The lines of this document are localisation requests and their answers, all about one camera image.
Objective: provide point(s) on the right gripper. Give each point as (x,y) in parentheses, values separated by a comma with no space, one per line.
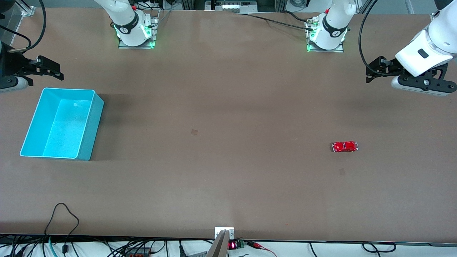
(10,63)

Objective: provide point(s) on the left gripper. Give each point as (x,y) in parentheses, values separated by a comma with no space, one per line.
(390,67)

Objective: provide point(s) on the red beetle toy car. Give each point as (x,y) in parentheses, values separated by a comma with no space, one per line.
(344,146)

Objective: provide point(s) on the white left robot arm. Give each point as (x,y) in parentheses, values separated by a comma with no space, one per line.
(446,35)

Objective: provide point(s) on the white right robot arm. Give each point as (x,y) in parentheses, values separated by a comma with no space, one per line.
(125,18)

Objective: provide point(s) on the blue plastic box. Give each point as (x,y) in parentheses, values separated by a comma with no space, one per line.
(64,132)

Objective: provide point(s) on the equipment with lit panel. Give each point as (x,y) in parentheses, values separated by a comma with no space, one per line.
(232,6)

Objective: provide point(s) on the dark power strip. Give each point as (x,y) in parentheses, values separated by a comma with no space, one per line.
(137,252)

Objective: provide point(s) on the red clip lead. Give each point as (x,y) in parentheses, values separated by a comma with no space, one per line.
(255,245)

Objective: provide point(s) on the red LED display module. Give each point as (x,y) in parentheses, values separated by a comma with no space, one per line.
(232,245)

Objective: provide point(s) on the grey aluminium beam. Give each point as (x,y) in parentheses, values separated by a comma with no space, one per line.
(218,248)

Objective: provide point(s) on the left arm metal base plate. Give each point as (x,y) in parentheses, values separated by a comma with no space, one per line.
(326,50)

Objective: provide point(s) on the aluminium frame profile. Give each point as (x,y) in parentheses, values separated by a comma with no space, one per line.
(26,9)

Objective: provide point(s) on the metal table corner bracket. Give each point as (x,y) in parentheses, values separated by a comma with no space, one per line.
(433,16)

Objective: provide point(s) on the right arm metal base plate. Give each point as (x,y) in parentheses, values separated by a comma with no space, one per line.
(156,28)

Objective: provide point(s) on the aluminium frame post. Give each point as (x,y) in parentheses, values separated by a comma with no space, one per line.
(273,4)
(192,4)

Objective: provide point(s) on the white metal bracket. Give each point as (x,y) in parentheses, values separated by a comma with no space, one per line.
(217,232)

